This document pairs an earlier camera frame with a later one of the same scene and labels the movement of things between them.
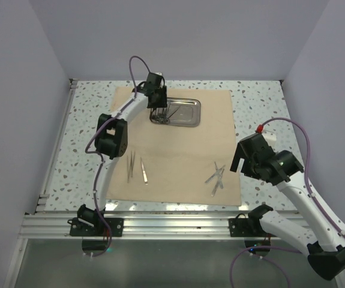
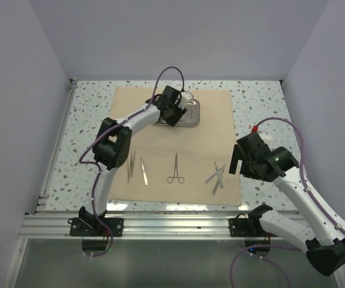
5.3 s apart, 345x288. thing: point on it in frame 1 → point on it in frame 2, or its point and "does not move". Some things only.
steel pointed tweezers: x=131 y=166 does not move
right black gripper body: x=249 y=167 does not move
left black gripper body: x=161 y=98 → x=175 y=113
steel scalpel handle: x=215 y=174 does not move
